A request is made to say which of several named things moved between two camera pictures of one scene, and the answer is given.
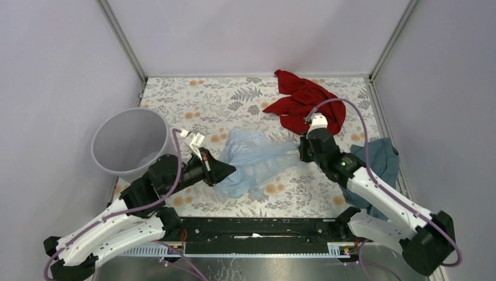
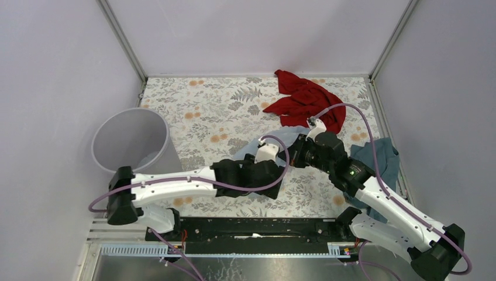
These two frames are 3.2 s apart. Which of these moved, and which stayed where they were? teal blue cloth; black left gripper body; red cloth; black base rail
Moved: black left gripper body
Stayed: red cloth; black base rail; teal blue cloth
